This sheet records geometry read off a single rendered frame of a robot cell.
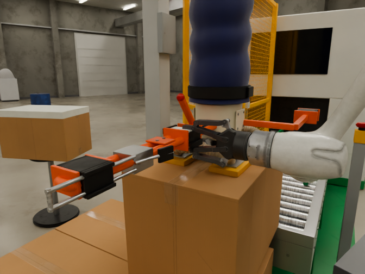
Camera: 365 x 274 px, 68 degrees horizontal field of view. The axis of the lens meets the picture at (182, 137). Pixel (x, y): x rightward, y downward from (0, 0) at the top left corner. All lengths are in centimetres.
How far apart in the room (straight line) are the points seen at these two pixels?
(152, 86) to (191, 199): 167
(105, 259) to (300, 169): 92
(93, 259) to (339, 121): 106
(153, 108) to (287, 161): 183
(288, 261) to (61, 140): 178
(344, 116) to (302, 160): 22
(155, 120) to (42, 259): 142
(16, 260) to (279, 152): 117
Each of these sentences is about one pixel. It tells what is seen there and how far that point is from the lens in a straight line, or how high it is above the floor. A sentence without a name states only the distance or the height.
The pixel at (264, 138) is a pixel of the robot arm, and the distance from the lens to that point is 67.
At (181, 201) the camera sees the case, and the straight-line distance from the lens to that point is 81.
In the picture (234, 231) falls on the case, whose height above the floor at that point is 90.
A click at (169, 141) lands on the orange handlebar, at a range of 69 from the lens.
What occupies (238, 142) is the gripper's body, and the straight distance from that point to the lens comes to 69.
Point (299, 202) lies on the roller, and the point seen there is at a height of 53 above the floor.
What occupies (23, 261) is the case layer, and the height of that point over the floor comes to 54.
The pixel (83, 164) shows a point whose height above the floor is 115.
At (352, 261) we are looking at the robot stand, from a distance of 105.
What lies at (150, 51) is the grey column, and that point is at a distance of 237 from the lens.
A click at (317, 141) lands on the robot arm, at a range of 66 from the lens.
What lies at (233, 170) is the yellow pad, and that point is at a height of 102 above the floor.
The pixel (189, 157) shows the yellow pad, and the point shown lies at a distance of 96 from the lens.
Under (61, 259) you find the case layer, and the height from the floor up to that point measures 54.
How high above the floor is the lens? 131
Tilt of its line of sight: 13 degrees down
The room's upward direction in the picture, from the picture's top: straight up
